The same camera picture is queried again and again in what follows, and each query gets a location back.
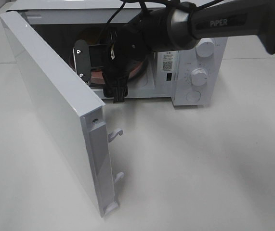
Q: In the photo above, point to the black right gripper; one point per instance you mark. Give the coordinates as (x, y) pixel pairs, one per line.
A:
(126, 48)

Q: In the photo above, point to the pink round plate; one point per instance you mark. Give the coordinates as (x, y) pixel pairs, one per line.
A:
(97, 75)

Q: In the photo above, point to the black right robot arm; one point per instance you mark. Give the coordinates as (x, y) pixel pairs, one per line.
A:
(176, 27)

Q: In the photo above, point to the white microwave oven body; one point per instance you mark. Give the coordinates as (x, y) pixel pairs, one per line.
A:
(49, 30)

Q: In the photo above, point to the white microwave knob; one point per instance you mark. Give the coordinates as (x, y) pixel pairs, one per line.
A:
(205, 47)
(199, 77)

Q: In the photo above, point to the toy burger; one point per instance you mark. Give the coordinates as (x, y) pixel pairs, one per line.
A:
(93, 35)

